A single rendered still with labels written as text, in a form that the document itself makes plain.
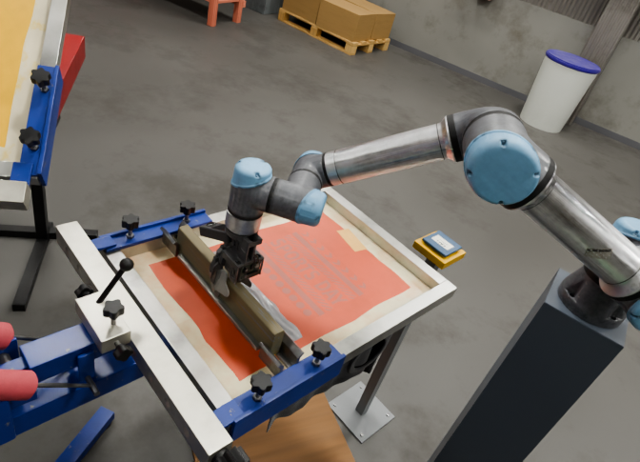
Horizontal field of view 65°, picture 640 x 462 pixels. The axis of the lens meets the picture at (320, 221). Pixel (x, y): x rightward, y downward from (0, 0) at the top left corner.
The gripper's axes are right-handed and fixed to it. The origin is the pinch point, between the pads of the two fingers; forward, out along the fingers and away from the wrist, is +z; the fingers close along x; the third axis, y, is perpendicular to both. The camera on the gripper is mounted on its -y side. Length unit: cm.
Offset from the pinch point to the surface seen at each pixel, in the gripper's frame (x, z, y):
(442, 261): 72, 7, 17
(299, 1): 427, 67, -460
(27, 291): -15, 98, -117
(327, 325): 19.3, 6.3, 18.3
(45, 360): -40.5, -2.4, 2.5
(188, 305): -7.1, 6.2, -3.9
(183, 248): -1.5, 0.3, -16.9
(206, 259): -1.4, -3.8, -6.9
